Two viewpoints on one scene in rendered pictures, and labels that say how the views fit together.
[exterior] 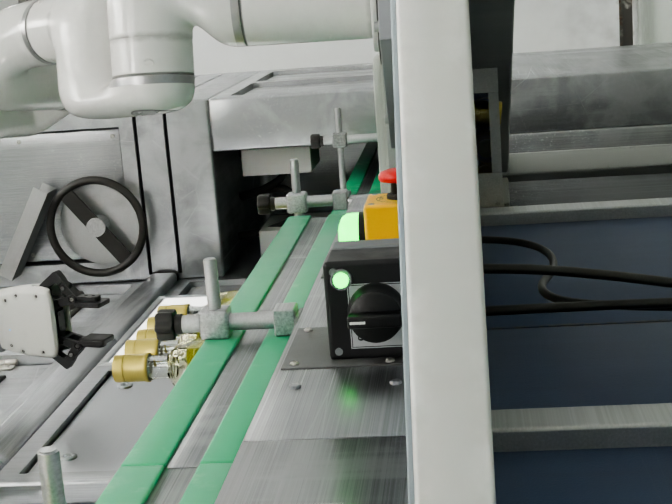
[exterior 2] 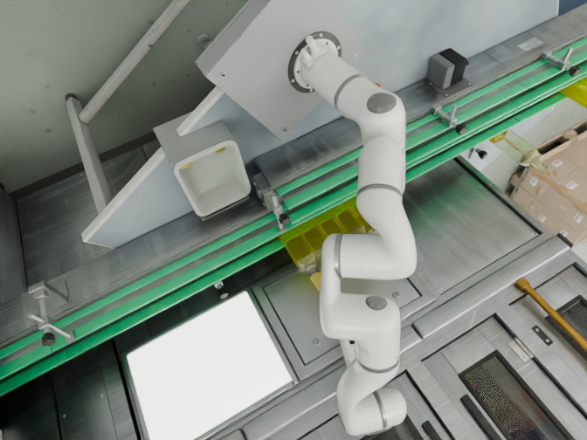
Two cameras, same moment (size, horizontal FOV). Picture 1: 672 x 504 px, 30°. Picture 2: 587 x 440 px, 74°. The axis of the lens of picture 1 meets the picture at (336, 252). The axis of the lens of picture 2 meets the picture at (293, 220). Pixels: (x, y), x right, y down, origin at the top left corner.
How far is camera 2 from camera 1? 2.13 m
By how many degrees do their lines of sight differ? 94
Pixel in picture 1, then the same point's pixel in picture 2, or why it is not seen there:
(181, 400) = (493, 100)
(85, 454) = (390, 291)
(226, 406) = (486, 94)
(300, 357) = (465, 85)
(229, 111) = not seen: outside the picture
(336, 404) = (482, 66)
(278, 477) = (517, 56)
